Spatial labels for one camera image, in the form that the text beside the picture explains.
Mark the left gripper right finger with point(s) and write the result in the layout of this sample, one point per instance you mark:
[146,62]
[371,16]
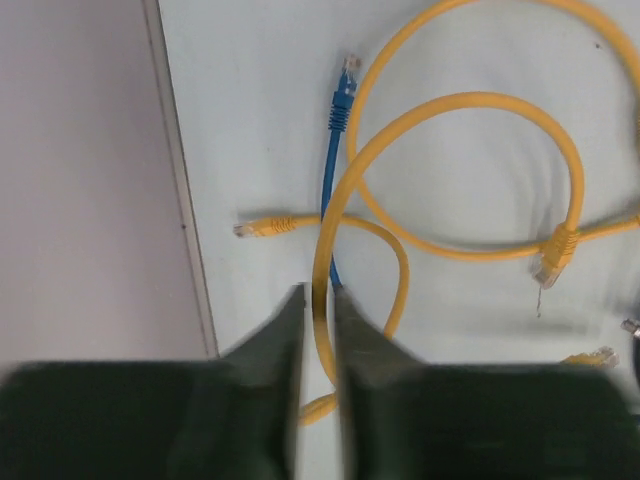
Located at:
[382,401]

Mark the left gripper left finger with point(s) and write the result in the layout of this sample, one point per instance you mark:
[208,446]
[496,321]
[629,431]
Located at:
[242,417]

